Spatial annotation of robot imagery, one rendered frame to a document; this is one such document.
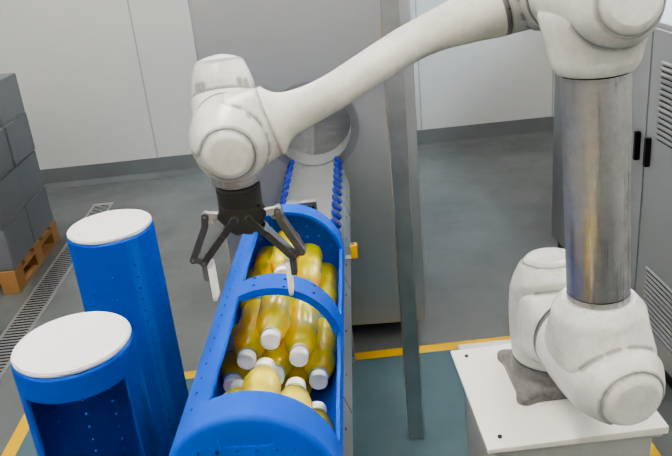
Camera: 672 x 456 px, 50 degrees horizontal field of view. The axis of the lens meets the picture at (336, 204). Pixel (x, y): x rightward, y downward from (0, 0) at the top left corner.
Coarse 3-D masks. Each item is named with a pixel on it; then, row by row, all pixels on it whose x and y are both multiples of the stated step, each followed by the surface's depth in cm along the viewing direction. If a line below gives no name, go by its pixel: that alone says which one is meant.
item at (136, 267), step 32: (96, 256) 229; (128, 256) 232; (160, 256) 248; (96, 288) 234; (128, 288) 235; (160, 288) 245; (128, 320) 238; (160, 320) 246; (160, 352) 248; (160, 384) 251; (160, 416) 254; (160, 448) 258
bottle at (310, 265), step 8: (312, 248) 184; (320, 248) 187; (304, 256) 180; (312, 256) 180; (320, 256) 183; (304, 264) 175; (312, 264) 176; (320, 264) 179; (304, 272) 173; (312, 272) 173; (320, 272) 176; (312, 280) 172; (320, 280) 175
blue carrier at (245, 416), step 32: (320, 224) 184; (224, 288) 162; (256, 288) 146; (320, 288) 152; (224, 320) 140; (224, 352) 129; (192, 384) 129; (192, 416) 114; (224, 416) 109; (256, 416) 108; (288, 416) 110; (320, 416) 115; (192, 448) 110; (224, 448) 110; (256, 448) 110; (288, 448) 110; (320, 448) 110
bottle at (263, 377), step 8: (256, 368) 128; (264, 368) 128; (272, 368) 130; (248, 376) 127; (256, 376) 126; (264, 376) 126; (272, 376) 127; (248, 384) 124; (256, 384) 123; (264, 384) 124; (272, 384) 125; (280, 384) 128; (280, 392) 127
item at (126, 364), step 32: (128, 352) 170; (32, 384) 161; (64, 384) 160; (96, 384) 163; (128, 384) 170; (32, 416) 167; (64, 416) 190; (96, 416) 196; (128, 416) 196; (64, 448) 191; (96, 448) 199; (128, 448) 201
